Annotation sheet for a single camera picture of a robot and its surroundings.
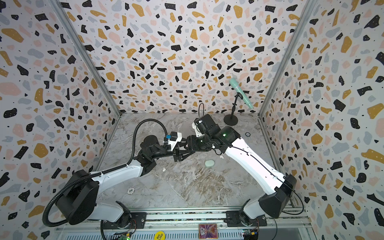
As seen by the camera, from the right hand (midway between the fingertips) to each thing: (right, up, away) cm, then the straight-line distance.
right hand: (187, 144), depth 69 cm
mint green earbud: (-16, -18, +22) cm, 32 cm away
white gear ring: (-33, -28, +14) cm, 46 cm away
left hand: (+3, -1, 0) cm, 3 cm away
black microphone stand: (+30, +14, +47) cm, 58 cm away
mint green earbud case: (+11, -15, +24) cm, 30 cm away
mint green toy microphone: (+28, +36, +28) cm, 53 cm away
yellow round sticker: (-13, -43, +1) cm, 45 cm away
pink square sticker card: (+9, -41, +1) cm, 42 cm away
